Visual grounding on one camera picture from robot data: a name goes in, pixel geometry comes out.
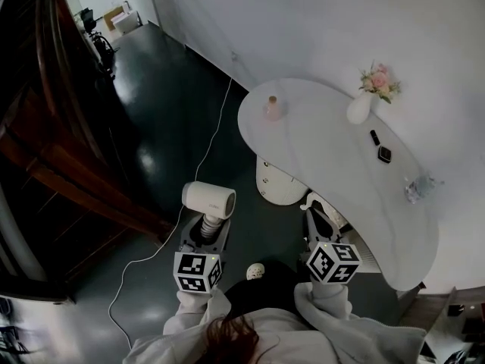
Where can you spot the white curved vanity table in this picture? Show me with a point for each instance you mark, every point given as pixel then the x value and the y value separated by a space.
pixel 322 165

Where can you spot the white carved stool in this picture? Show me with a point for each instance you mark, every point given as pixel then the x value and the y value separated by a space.
pixel 329 212

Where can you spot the pink artificial flower bouquet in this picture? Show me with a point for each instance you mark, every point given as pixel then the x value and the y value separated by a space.
pixel 379 82

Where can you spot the black lipstick tube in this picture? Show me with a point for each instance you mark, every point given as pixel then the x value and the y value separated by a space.
pixel 375 137

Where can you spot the pink small bottle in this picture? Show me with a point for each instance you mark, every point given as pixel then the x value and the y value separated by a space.
pixel 273 110

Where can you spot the person's black trouser legs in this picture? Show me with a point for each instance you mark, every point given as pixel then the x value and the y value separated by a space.
pixel 265 294

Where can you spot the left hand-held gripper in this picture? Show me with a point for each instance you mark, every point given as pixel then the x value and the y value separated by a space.
pixel 197 271

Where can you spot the white storage box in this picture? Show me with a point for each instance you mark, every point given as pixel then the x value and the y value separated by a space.
pixel 127 23

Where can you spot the brown cardboard box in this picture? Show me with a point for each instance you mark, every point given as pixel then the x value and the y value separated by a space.
pixel 111 15

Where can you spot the clear glass vase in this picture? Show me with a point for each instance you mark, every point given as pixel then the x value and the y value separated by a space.
pixel 418 188

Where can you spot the person's right forearm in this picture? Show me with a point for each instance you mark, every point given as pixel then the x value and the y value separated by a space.
pixel 329 309

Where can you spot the person's left forearm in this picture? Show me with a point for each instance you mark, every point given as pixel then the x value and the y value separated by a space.
pixel 193 309

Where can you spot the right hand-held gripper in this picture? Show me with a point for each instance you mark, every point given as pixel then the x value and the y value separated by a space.
pixel 333 262

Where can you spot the white hair dryer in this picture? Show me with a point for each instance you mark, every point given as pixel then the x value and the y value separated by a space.
pixel 206 199

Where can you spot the person's white jacket torso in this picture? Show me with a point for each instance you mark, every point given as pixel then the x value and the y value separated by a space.
pixel 288 336

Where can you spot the black chair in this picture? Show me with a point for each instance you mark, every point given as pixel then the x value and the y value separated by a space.
pixel 94 36

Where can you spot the dark wooden staircase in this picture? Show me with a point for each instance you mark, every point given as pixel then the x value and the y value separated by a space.
pixel 57 146

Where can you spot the wooden cabinet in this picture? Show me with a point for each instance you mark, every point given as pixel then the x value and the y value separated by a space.
pixel 435 317

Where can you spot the person's white shoe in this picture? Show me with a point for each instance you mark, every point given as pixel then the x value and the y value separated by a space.
pixel 254 271

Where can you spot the black square compact case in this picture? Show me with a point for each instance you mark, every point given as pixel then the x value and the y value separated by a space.
pixel 384 154

